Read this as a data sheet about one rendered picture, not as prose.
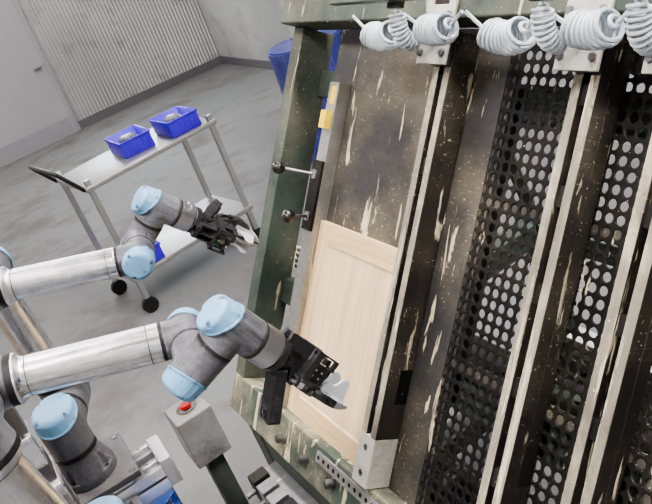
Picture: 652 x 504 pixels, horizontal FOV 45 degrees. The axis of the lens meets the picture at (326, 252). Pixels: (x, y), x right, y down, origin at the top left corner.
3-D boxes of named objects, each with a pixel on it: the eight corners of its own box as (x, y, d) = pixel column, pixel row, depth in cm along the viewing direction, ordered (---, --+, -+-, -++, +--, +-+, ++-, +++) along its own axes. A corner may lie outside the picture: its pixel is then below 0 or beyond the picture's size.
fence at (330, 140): (284, 400, 235) (272, 401, 233) (342, 84, 220) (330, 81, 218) (292, 407, 231) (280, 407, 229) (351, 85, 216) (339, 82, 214)
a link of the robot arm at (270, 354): (251, 365, 135) (234, 348, 142) (270, 377, 137) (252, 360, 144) (276, 330, 136) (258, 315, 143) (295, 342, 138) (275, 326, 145)
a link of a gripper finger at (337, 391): (367, 393, 150) (335, 372, 145) (349, 419, 149) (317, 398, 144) (359, 387, 152) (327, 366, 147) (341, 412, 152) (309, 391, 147)
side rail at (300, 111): (265, 371, 259) (235, 371, 253) (324, 35, 242) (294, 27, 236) (273, 377, 254) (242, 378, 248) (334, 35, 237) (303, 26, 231)
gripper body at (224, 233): (225, 256, 207) (185, 241, 201) (221, 236, 213) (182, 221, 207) (241, 236, 204) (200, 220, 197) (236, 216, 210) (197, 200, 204)
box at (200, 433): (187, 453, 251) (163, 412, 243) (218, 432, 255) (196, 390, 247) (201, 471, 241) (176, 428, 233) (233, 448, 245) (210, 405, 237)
